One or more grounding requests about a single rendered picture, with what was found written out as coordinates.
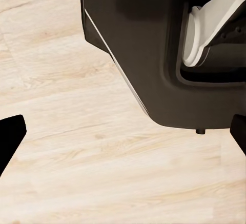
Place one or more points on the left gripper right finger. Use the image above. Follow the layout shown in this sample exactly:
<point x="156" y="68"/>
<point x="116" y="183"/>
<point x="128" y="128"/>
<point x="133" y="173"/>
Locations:
<point x="238" y="130"/>

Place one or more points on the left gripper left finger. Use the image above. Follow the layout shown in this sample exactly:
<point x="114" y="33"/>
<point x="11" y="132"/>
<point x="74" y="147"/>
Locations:
<point x="12" y="132"/>

